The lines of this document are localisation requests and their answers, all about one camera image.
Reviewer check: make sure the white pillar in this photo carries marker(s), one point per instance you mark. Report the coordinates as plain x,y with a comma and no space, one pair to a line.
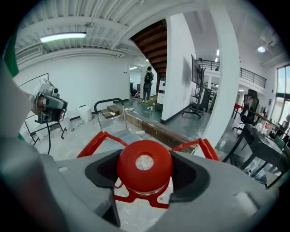
223,79

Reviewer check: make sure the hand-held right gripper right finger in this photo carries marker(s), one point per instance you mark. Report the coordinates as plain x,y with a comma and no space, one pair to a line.
226,181

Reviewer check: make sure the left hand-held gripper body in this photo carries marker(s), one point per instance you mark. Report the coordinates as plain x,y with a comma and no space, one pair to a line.
48,117

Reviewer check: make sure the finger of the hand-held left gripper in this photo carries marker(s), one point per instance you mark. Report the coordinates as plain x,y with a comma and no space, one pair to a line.
56,104

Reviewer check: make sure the black office chair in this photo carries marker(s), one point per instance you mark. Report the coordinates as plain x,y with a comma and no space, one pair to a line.
249,108

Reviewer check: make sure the long ceiling light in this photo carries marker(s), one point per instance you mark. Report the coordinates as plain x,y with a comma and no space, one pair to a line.
63,37

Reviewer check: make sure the low wooden steps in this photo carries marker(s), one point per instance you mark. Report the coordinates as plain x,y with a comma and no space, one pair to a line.
111,108

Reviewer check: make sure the person's green t-shirt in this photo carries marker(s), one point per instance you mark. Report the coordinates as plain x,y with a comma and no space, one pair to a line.
11,59

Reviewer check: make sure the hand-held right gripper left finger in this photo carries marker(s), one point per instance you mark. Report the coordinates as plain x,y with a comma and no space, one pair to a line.
74,192

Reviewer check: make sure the wooden staircase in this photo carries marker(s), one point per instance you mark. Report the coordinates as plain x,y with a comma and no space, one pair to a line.
154,45

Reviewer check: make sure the person's left hand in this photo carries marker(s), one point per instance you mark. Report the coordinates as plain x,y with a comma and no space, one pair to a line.
40,104

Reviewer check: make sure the white service robot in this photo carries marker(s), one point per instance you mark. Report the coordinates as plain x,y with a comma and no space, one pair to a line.
161,93

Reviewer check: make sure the red table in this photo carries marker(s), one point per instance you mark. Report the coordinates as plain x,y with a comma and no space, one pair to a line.
238,107

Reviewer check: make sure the white plug block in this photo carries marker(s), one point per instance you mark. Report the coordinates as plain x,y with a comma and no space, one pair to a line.
140,132

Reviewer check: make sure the black balcony railing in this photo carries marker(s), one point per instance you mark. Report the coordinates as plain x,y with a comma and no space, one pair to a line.
251,77

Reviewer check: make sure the television on wheeled stand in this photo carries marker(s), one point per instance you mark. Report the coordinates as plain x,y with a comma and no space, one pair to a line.
197,74

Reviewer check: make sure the metal platform trolley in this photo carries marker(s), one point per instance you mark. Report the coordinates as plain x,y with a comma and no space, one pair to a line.
122,136

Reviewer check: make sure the brown platform edge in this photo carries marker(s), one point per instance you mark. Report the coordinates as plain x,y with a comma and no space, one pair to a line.
158,133

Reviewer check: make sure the round ceiling lamp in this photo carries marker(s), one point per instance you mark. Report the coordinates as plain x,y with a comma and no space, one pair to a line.
261,49

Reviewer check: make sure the red bottle cap with handle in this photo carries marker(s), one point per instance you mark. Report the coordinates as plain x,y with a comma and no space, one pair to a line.
129,165

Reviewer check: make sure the pile of cardboard boxes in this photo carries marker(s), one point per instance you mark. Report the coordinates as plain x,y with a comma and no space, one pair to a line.
153,99

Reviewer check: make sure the clear plastic bottle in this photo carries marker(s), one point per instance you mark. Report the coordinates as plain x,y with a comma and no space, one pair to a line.
222,145

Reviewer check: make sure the black table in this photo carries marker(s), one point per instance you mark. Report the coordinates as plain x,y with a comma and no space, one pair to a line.
260,147

